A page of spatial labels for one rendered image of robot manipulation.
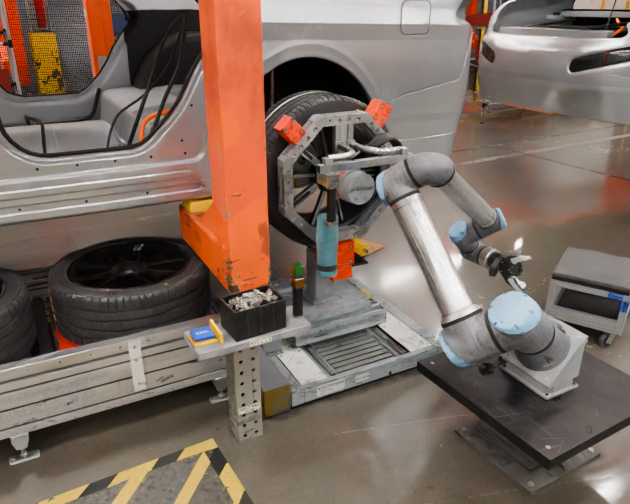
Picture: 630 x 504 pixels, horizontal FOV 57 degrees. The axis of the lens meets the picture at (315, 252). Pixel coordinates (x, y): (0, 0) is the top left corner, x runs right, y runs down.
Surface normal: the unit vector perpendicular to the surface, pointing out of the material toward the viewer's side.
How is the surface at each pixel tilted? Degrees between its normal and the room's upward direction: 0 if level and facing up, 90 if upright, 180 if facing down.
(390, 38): 90
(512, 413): 0
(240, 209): 90
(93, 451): 0
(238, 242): 90
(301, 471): 0
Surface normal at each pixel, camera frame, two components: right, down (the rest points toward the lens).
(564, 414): 0.00, -0.92
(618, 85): -0.48, 0.35
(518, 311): -0.54, -0.57
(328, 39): 0.46, 0.35
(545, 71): -0.84, 0.18
